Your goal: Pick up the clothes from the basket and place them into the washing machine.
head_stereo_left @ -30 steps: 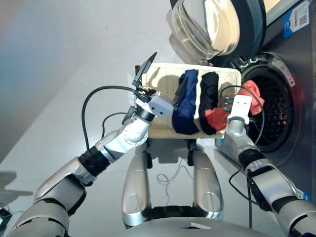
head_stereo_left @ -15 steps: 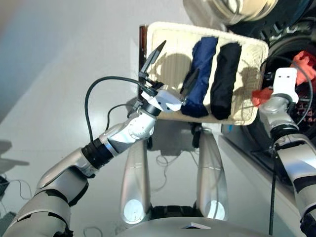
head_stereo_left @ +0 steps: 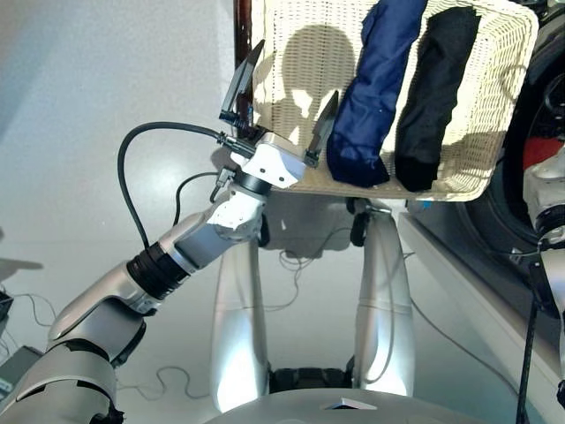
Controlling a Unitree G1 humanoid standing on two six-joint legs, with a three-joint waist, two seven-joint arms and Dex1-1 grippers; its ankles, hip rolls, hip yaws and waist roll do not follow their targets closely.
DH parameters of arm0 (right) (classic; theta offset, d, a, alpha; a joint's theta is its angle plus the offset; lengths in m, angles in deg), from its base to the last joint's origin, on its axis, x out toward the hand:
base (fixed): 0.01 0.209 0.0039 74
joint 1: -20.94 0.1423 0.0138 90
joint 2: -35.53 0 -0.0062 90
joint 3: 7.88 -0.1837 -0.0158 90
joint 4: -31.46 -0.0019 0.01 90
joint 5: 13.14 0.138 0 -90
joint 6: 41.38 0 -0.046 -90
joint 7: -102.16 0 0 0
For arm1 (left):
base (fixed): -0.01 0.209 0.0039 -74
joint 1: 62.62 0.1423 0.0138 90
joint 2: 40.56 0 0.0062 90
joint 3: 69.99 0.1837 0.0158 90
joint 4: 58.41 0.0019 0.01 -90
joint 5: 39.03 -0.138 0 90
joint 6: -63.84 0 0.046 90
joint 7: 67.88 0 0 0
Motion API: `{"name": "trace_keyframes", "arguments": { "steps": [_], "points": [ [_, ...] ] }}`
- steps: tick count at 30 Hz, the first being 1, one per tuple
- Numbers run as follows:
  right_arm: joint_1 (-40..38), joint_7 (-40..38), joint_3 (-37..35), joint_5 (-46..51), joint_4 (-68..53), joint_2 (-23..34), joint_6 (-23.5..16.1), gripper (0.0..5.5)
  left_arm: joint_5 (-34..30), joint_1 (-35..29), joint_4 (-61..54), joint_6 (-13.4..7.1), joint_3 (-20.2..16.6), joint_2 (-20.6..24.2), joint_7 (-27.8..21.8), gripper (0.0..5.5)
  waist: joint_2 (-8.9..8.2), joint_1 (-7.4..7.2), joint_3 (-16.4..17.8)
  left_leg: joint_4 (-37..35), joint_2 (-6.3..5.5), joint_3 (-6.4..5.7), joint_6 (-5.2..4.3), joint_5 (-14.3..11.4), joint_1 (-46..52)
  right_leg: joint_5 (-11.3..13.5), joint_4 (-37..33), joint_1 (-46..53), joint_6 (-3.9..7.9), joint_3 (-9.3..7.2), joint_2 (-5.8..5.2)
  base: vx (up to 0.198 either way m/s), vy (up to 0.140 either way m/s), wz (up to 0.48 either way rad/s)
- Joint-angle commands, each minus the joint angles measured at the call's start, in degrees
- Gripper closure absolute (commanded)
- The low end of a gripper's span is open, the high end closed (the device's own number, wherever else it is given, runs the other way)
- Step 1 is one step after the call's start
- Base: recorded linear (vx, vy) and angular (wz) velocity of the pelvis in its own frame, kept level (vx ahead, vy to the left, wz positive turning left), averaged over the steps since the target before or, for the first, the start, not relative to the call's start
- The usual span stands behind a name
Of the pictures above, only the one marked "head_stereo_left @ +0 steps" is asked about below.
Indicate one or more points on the navy blue cloth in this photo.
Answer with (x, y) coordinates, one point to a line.
(371, 110)

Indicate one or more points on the black cloth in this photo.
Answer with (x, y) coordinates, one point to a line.
(432, 110)

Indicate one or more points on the red cloth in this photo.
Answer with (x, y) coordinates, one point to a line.
(545, 150)

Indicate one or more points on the pale woven basket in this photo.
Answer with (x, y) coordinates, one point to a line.
(485, 110)

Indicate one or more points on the grey washing machine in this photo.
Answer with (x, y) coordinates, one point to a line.
(463, 274)

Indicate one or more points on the dark wooden stand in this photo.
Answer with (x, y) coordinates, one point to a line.
(242, 44)

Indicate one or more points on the silver robot leg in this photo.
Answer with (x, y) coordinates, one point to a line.
(386, 309)
(238, 331)

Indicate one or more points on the silver robot torso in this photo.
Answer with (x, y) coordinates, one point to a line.
(344, 411)

